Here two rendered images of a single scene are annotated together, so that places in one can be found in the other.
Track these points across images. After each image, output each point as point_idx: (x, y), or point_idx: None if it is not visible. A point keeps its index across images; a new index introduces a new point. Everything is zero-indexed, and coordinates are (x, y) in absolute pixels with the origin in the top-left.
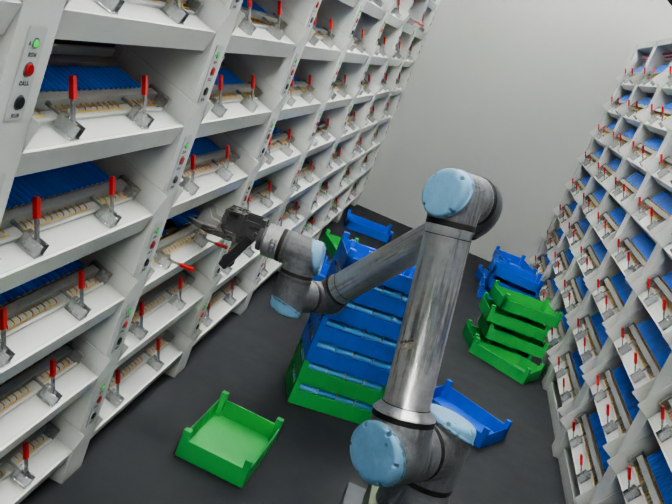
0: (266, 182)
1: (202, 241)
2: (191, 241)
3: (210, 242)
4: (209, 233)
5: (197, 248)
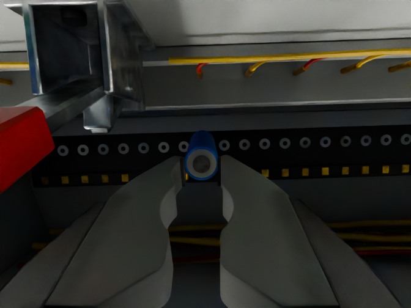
0: None
1: (124, 65)
2: (185, 36)
3: (75, 98)
4: (363, 260)
5: (221, 0)
